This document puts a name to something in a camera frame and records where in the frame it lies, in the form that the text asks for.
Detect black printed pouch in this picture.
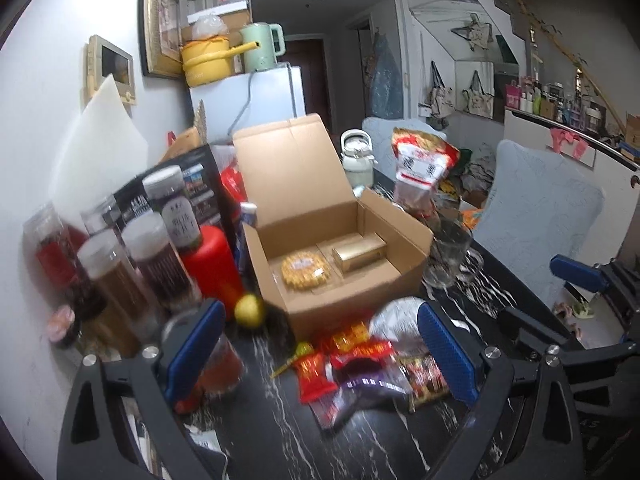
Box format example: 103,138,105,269
115,145,235,244

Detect wall intercom panel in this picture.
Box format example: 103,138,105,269
85,35,137,105

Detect white small kettle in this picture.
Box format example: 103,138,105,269
341,129,376,188

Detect green yellow lollipop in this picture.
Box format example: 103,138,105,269
270,342,314,379

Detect white lid labelled bottle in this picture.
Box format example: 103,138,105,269
142,165,203,252

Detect red yellow snack packet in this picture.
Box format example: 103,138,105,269
320,322,395,370

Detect tall jar brown contents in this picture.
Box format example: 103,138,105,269
77,230,165,344

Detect white foam board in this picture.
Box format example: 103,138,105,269
49,76,149,229

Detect purple silver snack packet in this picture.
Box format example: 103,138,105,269
309,359,412,432

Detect framed picture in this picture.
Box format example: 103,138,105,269
138,0,183,79

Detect red gift bag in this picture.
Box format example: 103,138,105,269
220,158,247,210

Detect silver white snack pouch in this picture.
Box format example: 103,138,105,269
368,296,428,356

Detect tall jar red label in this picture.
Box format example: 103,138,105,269
23,202,91,310

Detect light green electric kettle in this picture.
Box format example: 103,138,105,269
240,23,285,73

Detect tall jar dark contents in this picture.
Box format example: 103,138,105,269
122,212,201,315

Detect yellow-green pear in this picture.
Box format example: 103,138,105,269
234,294,267,330

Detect round yellow snack pack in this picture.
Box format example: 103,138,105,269
270,248,341,296

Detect small gold box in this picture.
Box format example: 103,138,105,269
332,233,387,273

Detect white mini fridge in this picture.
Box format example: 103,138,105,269
190,64,306,143

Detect red cylindrical canister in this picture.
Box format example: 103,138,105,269
180,226,245,320

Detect dark green gold snack packet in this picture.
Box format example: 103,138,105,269
397,353,449,413

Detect yellow pot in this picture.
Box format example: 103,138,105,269
181,36,257,88

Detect blue white tube bottle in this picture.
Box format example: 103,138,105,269
234,202,257,275

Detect large cashew nut bag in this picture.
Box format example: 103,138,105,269
392,127,460,218

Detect open cardboard box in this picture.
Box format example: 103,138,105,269
232,114,432,341

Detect clear glass cup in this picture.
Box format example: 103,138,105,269
423,216,473,289

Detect red candy packet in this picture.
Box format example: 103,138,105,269
294,352,338,404

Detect clear jar orange contents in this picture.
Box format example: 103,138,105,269
174,334,244,415

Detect light blue chair cover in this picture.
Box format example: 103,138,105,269
473,139,604,308

